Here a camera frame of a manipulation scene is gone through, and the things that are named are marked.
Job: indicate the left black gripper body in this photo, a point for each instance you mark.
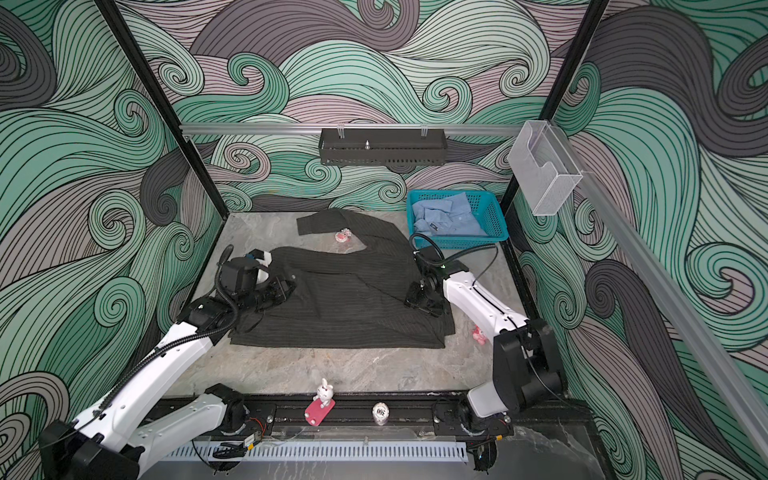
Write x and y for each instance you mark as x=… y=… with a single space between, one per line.
x=269 y=295

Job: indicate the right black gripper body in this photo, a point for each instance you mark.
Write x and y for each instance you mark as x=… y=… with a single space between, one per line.
x=423 y=299

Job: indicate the dark grey pinstriped shirt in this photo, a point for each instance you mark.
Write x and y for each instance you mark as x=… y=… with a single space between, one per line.
x=347 y=300

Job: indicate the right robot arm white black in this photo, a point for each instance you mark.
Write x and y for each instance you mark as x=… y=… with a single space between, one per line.
x=526 y=364

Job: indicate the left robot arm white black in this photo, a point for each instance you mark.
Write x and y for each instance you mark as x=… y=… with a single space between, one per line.
x=111 y=440

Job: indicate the pink plush toy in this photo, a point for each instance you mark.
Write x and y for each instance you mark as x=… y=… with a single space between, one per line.
x=478 y=336

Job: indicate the teal plastic basket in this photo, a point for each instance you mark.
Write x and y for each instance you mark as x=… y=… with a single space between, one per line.
x=485 y=208

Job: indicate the light blue shirt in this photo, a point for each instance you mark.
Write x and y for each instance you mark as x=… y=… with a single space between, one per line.
x=448 y=216

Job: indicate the small pink figurine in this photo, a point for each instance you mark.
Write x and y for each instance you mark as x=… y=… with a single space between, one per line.
x=343 y=236

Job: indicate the white bunny on pink stand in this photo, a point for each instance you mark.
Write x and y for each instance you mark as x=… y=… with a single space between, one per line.
x=321 y=405

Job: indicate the small white round jar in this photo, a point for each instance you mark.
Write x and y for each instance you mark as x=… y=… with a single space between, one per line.
x=380 y=413

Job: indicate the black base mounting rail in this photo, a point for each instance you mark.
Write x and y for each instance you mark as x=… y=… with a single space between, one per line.
x=442 y=413

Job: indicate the black perforated wall shelf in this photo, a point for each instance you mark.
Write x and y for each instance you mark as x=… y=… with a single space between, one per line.
x=382 y=147

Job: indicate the white slotted cable duct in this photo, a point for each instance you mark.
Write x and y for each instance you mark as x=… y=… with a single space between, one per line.
x=357 y=451

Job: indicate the clear acrylic wall holder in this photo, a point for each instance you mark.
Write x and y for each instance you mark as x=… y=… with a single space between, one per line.
x=544 y=163

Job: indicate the aluminium rail back wall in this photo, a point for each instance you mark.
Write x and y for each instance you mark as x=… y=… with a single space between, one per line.
x=272 y=128

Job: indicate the aluminium rail wall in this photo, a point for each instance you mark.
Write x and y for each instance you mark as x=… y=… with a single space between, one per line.
x=744 y=401
x=272 y=128

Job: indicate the aluminium rail right wall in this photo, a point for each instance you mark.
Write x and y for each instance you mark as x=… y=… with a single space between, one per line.
x=744 y=401

